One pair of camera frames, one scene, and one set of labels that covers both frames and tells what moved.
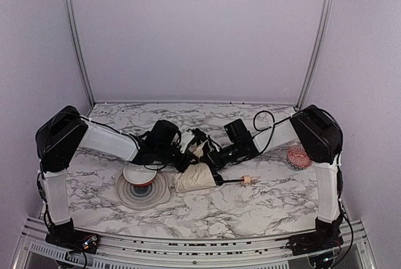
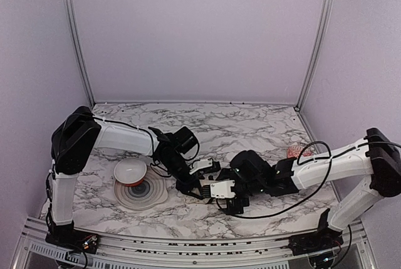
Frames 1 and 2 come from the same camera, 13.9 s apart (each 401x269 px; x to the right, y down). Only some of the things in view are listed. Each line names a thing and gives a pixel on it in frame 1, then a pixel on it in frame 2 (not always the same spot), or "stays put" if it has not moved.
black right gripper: x=208 y=158 to x=232 y=204
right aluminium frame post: x=323 y=26 stays put
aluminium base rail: x=274 y=252 stays put
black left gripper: x=183 y=160 to x=187 y=184
